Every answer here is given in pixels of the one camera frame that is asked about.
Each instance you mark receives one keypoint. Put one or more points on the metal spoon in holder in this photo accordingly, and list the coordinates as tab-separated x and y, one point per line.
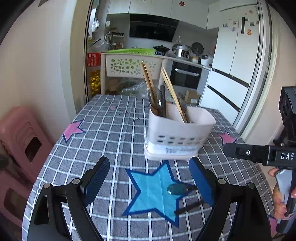
156	100
183	106

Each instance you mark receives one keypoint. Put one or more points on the wooden chopsticks pair left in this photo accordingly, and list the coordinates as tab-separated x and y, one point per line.
146	76

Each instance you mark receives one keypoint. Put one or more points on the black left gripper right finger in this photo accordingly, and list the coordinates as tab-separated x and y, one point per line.
204	179

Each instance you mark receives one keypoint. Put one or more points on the green plastic basket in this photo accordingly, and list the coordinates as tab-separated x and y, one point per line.
138	51

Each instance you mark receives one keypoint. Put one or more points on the wooden chopsticks pair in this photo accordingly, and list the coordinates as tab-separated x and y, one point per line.
173	94
146	76

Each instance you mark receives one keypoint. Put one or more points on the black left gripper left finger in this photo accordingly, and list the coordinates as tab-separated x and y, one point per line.
93	179

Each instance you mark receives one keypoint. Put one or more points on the black built-in oven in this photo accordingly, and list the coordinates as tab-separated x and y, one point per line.
185	75

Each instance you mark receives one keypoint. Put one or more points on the white upper cabinets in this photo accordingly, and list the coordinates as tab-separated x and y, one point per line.
203	14

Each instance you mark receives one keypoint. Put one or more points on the pink plastic stool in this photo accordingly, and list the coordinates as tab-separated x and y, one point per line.
27	145

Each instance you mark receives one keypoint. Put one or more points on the metal spoon black handle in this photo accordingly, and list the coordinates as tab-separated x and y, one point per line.
180	189

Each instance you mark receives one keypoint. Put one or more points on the cardboard box on floor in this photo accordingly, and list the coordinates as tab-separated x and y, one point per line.
192	97

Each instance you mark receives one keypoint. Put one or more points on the red plastic basket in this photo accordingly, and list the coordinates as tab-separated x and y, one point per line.
93	59

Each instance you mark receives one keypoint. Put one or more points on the white refrigerator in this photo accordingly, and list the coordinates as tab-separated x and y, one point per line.
234	61

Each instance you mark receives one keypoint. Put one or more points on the clear plastic bag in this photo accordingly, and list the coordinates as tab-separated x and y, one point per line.
134	89

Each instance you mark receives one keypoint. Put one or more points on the beige plastic utensil holder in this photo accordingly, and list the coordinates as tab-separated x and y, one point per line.
172	139

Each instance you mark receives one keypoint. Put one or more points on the person's right hand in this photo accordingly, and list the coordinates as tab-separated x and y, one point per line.
280	208

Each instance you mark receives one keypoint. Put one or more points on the black wok on stove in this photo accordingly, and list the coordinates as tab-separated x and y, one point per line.
161	49

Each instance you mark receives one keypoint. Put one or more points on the white flower-pattern storage rack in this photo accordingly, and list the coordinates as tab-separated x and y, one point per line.
128	66

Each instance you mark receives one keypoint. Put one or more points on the silver rice cooker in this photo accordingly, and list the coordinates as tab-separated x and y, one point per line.
181	51

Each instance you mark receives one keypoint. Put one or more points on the wooden chopsticks pair right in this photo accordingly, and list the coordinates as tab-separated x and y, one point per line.
173	94

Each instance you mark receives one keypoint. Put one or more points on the black range hood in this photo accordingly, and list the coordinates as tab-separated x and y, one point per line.
152	27

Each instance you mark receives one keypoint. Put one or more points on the grey checked tablecloth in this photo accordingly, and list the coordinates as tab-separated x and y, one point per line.
115	127

